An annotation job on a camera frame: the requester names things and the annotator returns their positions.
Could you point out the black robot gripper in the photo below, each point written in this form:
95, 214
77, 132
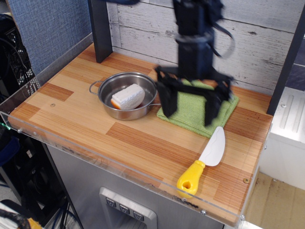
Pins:
194, 63

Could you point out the white orange mushroom stem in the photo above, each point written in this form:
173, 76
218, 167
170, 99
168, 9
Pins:
128, 98

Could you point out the small stainless steel pot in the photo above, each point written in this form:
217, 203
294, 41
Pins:
105, 89

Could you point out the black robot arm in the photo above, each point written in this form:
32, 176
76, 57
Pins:
196, 21

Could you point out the green folded cloth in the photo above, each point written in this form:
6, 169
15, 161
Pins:
190, 114

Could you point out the white ribbed appliance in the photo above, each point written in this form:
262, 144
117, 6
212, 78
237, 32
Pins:
283, 156

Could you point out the silver button control panel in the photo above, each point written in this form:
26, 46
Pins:
123, 213

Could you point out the stainless steel cabinet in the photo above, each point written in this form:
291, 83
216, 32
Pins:
83, 181

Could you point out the black plastic crate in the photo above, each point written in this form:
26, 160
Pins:
15, 66

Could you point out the yellow handled white toy knife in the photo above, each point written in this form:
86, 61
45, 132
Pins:
211, 156

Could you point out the dark grey right post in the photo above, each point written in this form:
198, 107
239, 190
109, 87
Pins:
288, 16

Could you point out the dark grey post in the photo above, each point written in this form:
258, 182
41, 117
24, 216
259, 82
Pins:
100, 29
288, 16

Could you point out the dark grey left post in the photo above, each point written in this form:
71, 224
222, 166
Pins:
100, 29

